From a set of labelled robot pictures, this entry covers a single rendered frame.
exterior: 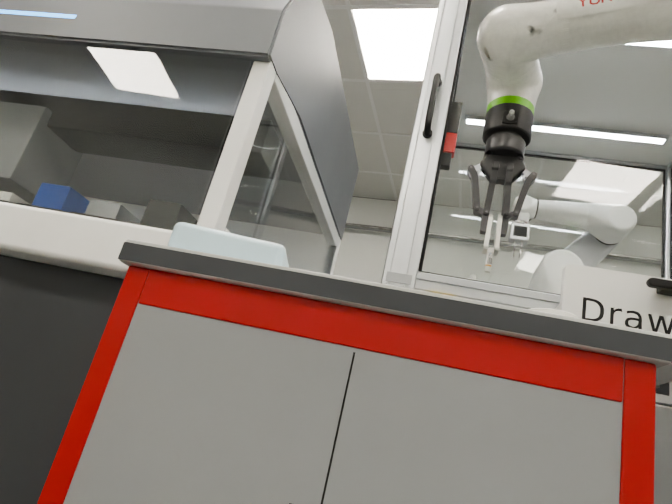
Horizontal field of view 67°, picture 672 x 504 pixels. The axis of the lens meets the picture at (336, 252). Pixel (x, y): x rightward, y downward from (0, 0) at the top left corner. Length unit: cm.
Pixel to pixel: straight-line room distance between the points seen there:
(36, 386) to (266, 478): 74
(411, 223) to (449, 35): 59
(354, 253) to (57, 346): 382
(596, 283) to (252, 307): 54
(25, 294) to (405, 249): 86
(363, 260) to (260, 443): 423
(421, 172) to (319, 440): 89
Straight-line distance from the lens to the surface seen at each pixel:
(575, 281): 89
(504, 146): 103
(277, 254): 65
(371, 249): 478
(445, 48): 156
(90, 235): 118
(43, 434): 120
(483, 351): 57
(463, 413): 56
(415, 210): 127
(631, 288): 91
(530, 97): 111
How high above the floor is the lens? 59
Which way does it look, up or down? 19 degrees up
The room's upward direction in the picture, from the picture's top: 14 degrees clockwise
